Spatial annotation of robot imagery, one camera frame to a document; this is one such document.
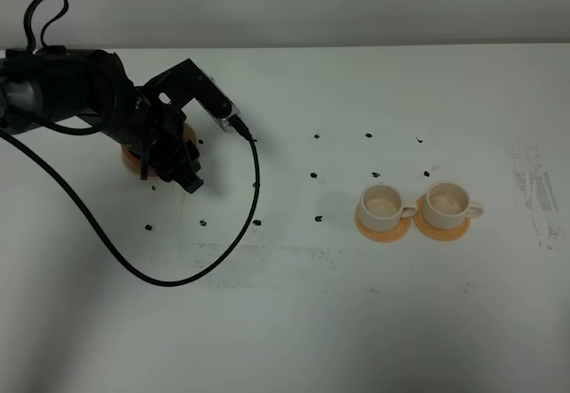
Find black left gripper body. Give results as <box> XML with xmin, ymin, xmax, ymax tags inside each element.
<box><xmin>104</xmin><ymin>58</ymin><xmax>198</xmax><ymax>182</ymax></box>

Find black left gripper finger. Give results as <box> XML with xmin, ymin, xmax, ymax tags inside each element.
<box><xmin>175</xmin><ymin>139</ymin><xmax>204</xmax><ymax>193</ymax></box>
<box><xmin>140</xmin><ymin>138</ymin><xmax>157</xmax><ymax>181</ymax></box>

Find brown clay teapot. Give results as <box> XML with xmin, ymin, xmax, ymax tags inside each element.
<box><xmin>179</xmin><ymin>121</ymin><xmax>198</xmax><ymax>149</ymax></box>

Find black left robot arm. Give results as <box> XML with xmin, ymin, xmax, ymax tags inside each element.
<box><xmin>1</xmin><ymin>47</ymin><xmax>203</xmax><ymax>193</ymax></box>

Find beige teapot saucer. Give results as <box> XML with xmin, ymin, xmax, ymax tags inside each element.
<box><xmin>119</xmin><ymin>123</ymin><xmax>200</xmax><ymax>175</ymax></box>

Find left white teacup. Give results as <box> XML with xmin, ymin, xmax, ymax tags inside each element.
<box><xmin>356</xmin><ymin>183</ymin><xmax>418</xmax><ymax>233</ymax></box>

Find white teacup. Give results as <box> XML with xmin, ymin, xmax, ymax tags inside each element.
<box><xmin>420</xmin><ymin>181</ymin><xmax>485</xmax><ymax>230</ymax></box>
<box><xmin>356</xmin><ymin>183</ymin><xmax>418</xmax><ymax>233</ymax></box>

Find left orange coaster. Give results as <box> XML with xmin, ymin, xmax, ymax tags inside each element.
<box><xmin>354</xmin><ymin>209</ymin><xmax>411</xmax><ymax>243</ymax></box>

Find orange coaster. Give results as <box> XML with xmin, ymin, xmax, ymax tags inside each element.
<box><xmin>354</xmin><ymin>209</ymin><xmax>411</xmax><ymax>243</ymax></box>
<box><xmin>412</xmin><ymin>195</ymin><xmax>470</xmax><ymax>242</ymax></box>

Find right white teacup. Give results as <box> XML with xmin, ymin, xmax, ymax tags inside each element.
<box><xmin>420</xmin><ymin>181</ymin><xmax>485</xmax><ymax>230</ymax></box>

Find right orange coaster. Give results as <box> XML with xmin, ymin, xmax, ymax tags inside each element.
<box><xmin>412</xmin><ymin>195</ymin><xmax>470</xmax><ymax>242</ymax></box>

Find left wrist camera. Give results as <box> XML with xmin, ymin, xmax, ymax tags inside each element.
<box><xmin>192</xmin><ymin>68</ymin><xmax>240</xmax><ymax>133</ymax></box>

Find black left camera cable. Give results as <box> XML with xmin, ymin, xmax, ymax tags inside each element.
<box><xmin>0</xmin><ymin>0</ymin><xmax>260</xmax><ymax>287</ymax></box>

